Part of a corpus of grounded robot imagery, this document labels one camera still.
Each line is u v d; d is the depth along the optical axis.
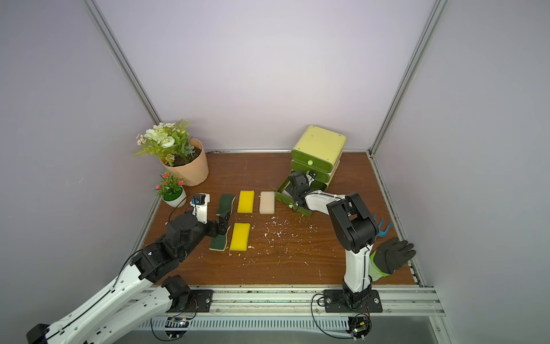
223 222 0.66
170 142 0.83
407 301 0.74
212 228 0.64
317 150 0.94
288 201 0.92
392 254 0.83
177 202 0.92
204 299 0.74
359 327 0.70
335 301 0.72
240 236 0.88
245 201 0.98
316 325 0.69
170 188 0.94
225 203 0.97
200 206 0.61
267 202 0.98
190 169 0.93
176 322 0.71
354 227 0.51
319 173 0.92
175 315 0.71
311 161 0.90
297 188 0.78
